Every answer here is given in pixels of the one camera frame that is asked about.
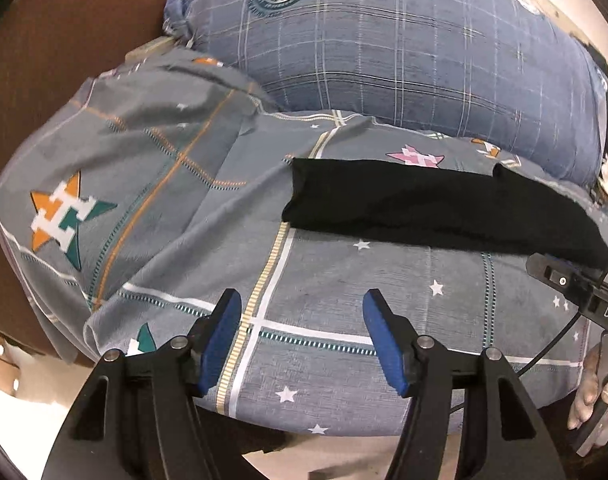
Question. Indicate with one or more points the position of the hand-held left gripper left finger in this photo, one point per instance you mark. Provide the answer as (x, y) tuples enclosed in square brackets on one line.
[(219, 342)]

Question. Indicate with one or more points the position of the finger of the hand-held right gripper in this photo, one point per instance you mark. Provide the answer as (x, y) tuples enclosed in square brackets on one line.
[(558, 277)]

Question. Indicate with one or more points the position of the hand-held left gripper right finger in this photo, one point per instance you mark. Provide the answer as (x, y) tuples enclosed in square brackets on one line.
[(386, 345)]

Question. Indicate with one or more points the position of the black pants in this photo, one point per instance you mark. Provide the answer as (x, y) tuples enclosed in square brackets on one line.
[(408, 205)]

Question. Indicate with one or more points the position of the person's right hand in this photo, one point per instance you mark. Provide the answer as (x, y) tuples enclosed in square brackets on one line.
[(586, 390)]

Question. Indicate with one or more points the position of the grey star-print bed sheet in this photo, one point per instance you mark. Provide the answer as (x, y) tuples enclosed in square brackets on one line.
[(334, 290)]

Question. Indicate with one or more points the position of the blue plaid pillow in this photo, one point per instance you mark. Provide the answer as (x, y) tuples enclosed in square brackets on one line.
[(383, 50)]

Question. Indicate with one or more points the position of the beige flat box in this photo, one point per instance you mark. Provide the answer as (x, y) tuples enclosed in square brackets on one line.
[(149, 51)]

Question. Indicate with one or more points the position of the brown headboard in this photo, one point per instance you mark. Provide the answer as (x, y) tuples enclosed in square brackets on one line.
[(59, 60)]

